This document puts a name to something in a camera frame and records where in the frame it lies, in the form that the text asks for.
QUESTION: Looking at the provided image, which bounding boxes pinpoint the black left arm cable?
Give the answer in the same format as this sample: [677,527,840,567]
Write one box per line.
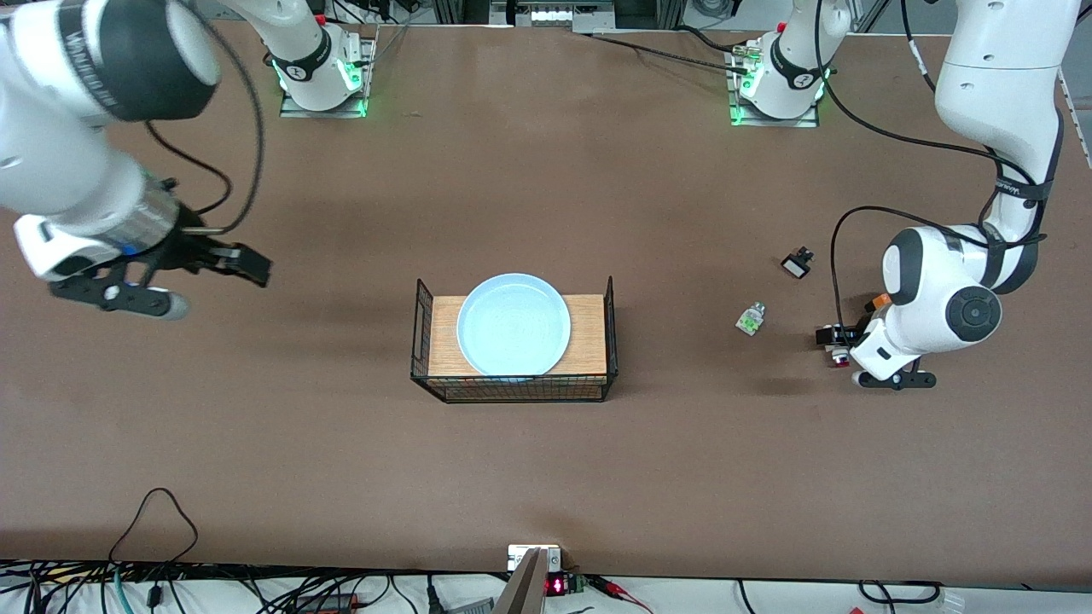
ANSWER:
[814,0,1047,339]

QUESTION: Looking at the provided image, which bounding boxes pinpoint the red clip leads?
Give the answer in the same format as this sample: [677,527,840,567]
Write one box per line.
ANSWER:
[587,576,654,614]

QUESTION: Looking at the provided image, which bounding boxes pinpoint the long black right arm cable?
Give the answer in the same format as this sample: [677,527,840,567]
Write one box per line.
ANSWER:
[182,0,265,235]

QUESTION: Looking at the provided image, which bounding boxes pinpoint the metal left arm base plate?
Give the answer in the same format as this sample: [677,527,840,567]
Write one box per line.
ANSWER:
[726,38,821,129]

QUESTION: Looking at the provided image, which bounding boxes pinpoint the black power adapter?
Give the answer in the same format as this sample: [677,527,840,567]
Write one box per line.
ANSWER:
[293,592,361,612]

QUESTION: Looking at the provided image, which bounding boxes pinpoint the black cable across table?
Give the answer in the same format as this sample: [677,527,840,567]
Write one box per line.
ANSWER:
[587,32,753,76]

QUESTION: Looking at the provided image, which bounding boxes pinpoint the wooden board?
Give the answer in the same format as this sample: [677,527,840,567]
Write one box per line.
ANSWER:
[427,294,608,377]

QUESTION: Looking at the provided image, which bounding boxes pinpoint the silver metal bracket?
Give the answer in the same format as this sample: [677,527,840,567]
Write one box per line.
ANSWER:
[507,544,563,573]

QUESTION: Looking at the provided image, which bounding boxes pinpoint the black flat looped cable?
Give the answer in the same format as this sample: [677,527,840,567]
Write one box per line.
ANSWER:
[857,580,944,605]

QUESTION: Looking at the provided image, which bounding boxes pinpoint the light blue round plate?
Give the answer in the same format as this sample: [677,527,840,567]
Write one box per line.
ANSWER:
[456,273,572,378]

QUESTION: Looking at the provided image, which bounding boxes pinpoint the black wire basket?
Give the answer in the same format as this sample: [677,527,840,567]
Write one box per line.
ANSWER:
[410,275,619,404]

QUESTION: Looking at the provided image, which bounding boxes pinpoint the short black right arm cable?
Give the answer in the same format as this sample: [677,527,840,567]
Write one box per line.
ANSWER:
[143,122,234,216]

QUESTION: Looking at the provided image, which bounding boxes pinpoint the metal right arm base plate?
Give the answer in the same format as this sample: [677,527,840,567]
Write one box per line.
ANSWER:
[279,36,378,119]

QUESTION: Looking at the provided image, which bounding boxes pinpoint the grey camera mount bar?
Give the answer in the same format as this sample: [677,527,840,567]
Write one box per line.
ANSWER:
[492,547,549,614]

